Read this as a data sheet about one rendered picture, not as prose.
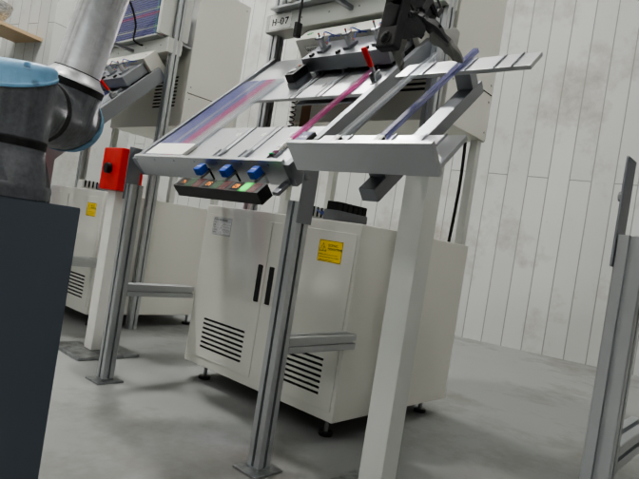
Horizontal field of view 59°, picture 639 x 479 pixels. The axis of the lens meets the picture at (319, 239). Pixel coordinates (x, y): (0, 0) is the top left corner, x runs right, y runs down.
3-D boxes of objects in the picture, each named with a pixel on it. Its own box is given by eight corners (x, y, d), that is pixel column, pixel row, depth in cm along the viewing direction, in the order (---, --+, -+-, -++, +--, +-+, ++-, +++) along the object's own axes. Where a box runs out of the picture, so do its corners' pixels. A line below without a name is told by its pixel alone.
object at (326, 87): (375, 108, 156) (369, 91, 153) (224, 115, 199) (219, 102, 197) (431, 56, 173) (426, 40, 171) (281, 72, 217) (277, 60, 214)
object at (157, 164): (291, 186, 135) (280, 161, 131) (145, 175, 179) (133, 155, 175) (295, 183, 136) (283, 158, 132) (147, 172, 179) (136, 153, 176)
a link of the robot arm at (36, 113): (-50, 124, 89) (-37, 41, 89) (5, 141, 102) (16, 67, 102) (20, 135, 88) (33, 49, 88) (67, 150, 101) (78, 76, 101)
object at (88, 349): (77, 361, 198) (111, 143, 198) (48, 344, 214) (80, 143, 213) (138, 357, 216) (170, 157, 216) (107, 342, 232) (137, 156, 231)
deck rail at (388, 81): (298, 186, 134) (288, 164, 131) (292, 186, 135) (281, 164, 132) (436, 56, 172) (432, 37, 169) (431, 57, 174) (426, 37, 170)
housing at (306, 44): (425, 66, 172) (414, 20, 164) (308, 77, 204) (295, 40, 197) (437, 54, 176) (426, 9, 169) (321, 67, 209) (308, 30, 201)
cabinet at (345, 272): (327, 446, 155) (362, 223, 154) (180, 374, 201) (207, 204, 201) (442, 414, 203) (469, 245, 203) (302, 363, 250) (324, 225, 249)
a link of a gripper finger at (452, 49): (478, 39, 114) (442, 11, 113) (468, 57, 112) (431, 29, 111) (470, 47, 117) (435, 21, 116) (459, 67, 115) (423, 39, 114)
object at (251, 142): (291, 174, 134) (285, 162, 133) (144, 165, 178) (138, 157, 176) (335, 134, 145) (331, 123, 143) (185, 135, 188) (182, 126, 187)
